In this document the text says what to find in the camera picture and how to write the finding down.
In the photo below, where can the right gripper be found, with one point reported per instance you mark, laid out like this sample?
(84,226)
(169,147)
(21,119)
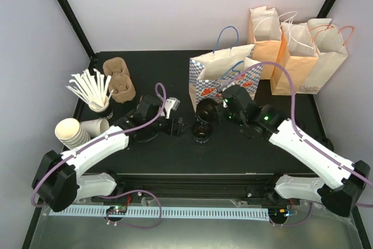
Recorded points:
(221,118)

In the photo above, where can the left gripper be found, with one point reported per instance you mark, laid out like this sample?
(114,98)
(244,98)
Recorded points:
(178,131)

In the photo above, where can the black coffee cup front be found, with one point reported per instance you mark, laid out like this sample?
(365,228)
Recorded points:
(202,132)

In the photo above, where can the blue checkered paper bag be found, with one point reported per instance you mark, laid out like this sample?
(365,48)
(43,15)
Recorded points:
(220,67)

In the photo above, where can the black coffee cup stack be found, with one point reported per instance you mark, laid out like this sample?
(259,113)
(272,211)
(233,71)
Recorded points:
(326,142)

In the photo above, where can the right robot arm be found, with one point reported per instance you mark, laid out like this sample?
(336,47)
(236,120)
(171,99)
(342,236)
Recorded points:
(339,182)

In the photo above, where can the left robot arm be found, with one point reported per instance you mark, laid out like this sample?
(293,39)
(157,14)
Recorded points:
(61,178)

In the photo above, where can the lying white paper cup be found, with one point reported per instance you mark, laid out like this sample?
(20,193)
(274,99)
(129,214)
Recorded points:
(96,127)

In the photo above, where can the brown cup carrier stack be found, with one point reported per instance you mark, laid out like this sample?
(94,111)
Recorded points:
(120,84)

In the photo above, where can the cup of white straws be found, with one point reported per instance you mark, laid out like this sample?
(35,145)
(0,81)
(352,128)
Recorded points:
(92,89)

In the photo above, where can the orange paper bag middle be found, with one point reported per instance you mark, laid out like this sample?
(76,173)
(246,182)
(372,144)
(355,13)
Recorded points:
(297,53)

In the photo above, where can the white paper cup stack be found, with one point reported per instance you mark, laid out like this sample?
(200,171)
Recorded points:
(70,132)

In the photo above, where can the orange paper bag white handles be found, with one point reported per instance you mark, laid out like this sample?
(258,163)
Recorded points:
(265,31)

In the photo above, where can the light blue cable duct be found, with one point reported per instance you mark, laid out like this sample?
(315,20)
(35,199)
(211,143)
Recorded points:
(165,212)

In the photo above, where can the beige paper bag orange handles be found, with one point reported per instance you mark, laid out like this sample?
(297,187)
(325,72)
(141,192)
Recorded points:
(332,52)

